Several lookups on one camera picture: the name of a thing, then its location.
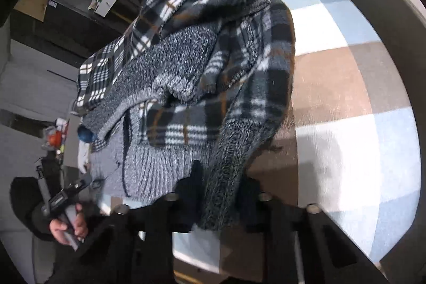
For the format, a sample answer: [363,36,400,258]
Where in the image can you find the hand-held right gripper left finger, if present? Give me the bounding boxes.
[100,160,203,284]

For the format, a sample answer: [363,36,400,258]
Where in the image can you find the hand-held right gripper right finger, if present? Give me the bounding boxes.
[238,178,390,284]

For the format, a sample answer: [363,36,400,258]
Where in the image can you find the plaid fleece jacket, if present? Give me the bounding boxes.
[71,0,297,231]

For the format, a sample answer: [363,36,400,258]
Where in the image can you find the person's left forearm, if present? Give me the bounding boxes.
[9,176,114,284]

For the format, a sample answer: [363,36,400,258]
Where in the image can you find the person's left hand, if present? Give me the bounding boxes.
[50,202,89,243]

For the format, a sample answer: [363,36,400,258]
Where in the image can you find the orange round toy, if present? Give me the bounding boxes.
[47,131,64,146]

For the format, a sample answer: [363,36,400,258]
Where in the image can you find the checkered blanket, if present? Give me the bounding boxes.
[173,0,420,281]

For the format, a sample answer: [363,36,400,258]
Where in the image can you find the dark grey cabinet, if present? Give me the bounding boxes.
[10,0,134,58]

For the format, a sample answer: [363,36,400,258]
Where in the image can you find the large cardboard box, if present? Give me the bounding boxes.
[15,0,47,22]

